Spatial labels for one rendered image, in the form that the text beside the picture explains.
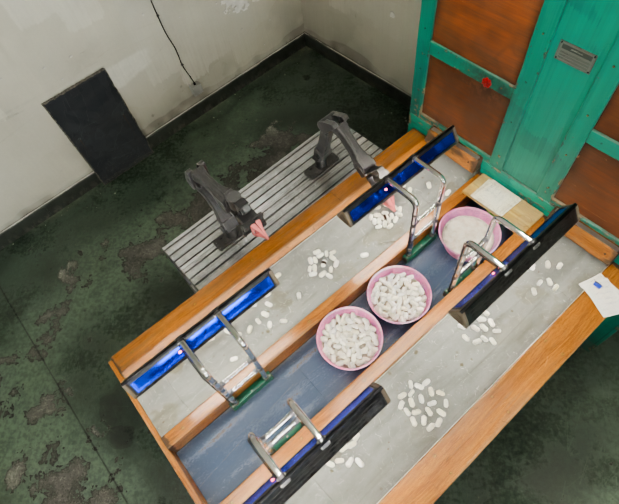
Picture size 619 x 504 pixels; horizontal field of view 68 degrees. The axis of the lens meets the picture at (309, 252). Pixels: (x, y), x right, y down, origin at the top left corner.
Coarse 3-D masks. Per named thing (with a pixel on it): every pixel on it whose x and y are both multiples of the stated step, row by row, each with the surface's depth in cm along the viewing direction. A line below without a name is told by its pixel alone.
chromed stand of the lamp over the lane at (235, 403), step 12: (216, 312) 157; (228, 324) 154; (180, 336) 155; (240, 336) 152; (180, 348) 153; (192, 360) 149; (252, 360) 163; (204, 372) 147; (252, 372) 173; (264, 372) 178; (216, 384) 155; (240, 384) 171; (252, 384) 184; (264, 384) 186; (228, 396) 169; (240, 396) 182; (252, 396) 185
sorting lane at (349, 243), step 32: (448, 160) 228; (416, 192) 220; (288, 256) 210; (352, 256) 206; (288, 288) 201; (320, 288) 200; (288, 320) 194; (224, 352) 190; (256, 352) 188; (160, 384) 186; (192, 384) 184; (160, 416) 179
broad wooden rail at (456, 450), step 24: (576, 312) 180; (552, 336) 176; (576, 336) 175; (528, 360) 173; (552, 360) 172; (504, 384) 169; (528, 384) 168; (480, 408) 166; (504, 408) 165; (456, 432) 163; (480, 432) 162; (432, 456) 160; (456, 456) 159; (408, 480) 157; (432, 480) 156
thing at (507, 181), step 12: (420, 120) 231; (480, 168) 223; (492, 168) 212; (504, 180) 211; (516, 180) 206; (516, 192) 209; (528, 192) 203; (540, 204) 202; (600, 324) 225; (612, 324) 218; (600, 336) 230; (588, 348) 244
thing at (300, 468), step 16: (368, 400) 138; (384, 400) 141; (336, 416) 142; (352, 416) 136; (368, 416) 140; (336, 432) 135; (352, 432) 138; (304, 448) 137; (320, 448) 133; (336, 448) 136; (288, 464) 135; (304, 464) 132; (320, 464) 134; (272, 480) 132; (304, 480) 133; (256, 496) 131; (272, 496) 129; (288, 496) 132
